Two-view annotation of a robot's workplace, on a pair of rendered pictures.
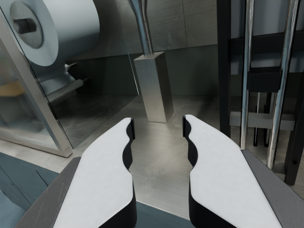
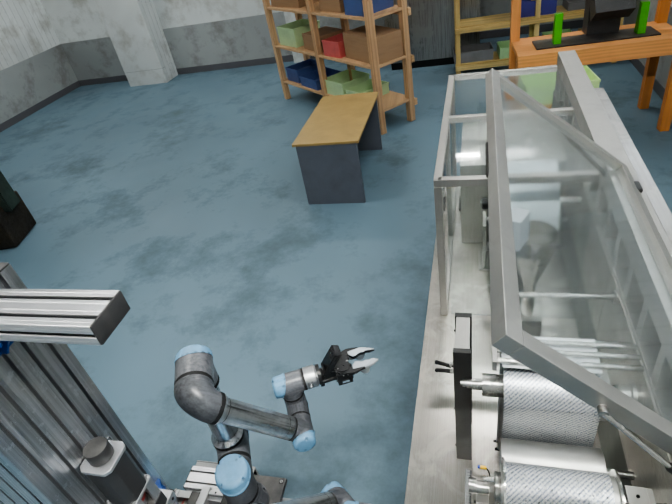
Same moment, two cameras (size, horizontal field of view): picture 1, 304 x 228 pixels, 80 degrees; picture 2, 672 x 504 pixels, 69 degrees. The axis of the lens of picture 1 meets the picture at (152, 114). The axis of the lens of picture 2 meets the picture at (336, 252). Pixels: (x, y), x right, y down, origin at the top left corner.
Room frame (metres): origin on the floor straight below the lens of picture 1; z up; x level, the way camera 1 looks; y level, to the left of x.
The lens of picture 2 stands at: (-0.21, -1.11, 2.52)
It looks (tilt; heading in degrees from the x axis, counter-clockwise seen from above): 36 degrees down; 77
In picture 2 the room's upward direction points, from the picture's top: 12 degrees counter-clockwise
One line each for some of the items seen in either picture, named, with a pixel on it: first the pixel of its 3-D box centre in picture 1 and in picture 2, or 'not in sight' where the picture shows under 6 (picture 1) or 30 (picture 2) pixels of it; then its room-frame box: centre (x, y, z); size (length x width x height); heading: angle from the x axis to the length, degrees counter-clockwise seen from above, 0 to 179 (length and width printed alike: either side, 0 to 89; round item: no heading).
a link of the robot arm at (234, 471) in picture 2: not in sight; (235, 478); (-0.46, -0.06, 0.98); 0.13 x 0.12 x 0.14; 84
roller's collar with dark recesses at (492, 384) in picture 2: not in sight; (493, 385); (0.34, -0.36, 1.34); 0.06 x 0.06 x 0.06; 57
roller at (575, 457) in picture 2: not in sight; (549, 466); (0.39, -0.55, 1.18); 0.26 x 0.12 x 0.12; 147
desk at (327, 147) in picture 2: not in sight; (343, 146); (1.23, 3.58, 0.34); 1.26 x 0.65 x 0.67; 57
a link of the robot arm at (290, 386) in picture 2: not in sight; (289, 384); (-0.19, 0.03, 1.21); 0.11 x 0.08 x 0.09; 174
